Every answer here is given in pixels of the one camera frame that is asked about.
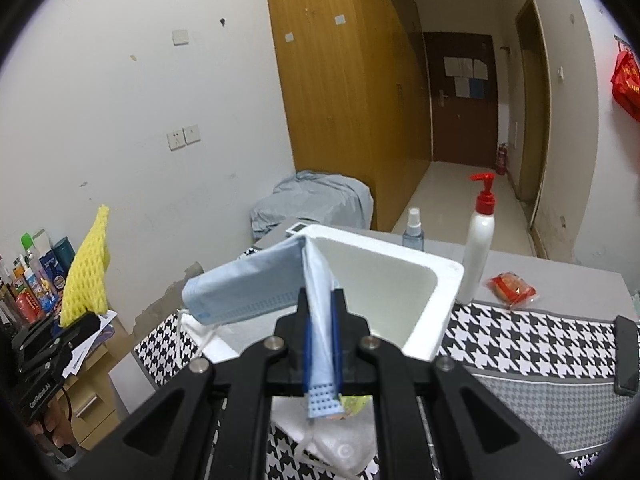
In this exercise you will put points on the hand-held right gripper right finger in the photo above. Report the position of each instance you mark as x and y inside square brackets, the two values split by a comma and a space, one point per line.
[338, 350]

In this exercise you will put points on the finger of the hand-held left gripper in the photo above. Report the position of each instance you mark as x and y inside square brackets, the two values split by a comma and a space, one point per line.
[75, 337]
[32, 340]

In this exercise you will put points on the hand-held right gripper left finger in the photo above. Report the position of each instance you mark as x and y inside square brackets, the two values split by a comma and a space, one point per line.
[307, 360]

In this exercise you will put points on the green snack packet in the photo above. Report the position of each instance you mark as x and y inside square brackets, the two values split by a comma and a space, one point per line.
[357, 404]

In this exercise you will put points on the yellow sponge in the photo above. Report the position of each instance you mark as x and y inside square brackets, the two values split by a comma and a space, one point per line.
[90, 270]

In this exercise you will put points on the white foam box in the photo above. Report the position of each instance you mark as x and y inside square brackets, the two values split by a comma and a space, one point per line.
[385, 285]

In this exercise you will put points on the person's left hand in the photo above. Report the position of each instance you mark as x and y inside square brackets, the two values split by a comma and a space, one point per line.
[57, 432]

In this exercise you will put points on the white paper leaflets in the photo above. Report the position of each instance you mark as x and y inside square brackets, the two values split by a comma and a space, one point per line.
[107, 321]

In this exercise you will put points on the wooden drawer cabinet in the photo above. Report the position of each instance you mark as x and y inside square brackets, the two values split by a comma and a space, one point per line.
[105, 390]

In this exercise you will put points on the row of toiletry bottles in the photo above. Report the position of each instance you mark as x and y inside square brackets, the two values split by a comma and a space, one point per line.
[47, 280]

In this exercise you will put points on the small white digital device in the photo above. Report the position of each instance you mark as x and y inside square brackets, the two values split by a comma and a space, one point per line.
[301, 227]

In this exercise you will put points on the clear spray bottle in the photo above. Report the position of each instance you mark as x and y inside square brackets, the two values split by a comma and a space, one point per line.
[414, 235]

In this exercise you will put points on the crumpled grey cloth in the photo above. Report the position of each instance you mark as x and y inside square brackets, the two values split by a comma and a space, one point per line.
[310, 200]

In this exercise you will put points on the white pump bottle red cap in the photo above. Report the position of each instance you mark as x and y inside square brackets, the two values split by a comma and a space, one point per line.
[480, 255]

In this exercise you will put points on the red snack packet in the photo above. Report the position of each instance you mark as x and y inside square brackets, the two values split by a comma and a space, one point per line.
[512, 287]

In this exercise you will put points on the wooden wardrobe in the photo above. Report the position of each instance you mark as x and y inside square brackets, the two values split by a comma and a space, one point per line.
[345, 100]

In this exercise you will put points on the red fire extinguisher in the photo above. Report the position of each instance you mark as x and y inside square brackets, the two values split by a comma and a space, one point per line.
[501, 159]

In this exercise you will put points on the dark brown door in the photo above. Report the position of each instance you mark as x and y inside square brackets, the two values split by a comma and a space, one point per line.
[462, 125]

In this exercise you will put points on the black smartphone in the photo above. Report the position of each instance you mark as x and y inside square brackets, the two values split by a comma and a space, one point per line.
[627, 355]

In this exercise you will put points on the white paper sheet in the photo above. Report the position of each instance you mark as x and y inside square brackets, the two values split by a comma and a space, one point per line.
[463, 86]
[479, 69]
[465, 67]
[451, 66]

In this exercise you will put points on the blue paper sheet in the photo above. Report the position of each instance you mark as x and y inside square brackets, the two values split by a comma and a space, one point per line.
[478, 87]

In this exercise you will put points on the light wooden side door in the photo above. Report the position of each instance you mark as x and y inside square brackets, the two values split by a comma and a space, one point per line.
[532, 110]

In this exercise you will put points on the red plastic bag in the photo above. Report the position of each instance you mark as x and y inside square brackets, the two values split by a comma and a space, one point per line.
[629, 85]

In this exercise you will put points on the white wall socket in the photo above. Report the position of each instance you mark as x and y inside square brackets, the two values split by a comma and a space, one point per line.
[175, 139]

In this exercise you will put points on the white wall switch plate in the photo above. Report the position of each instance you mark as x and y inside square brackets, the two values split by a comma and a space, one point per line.
[192, 134]

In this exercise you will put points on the blank white wall plate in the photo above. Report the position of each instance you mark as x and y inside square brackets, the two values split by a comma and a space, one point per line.
[180, 37]

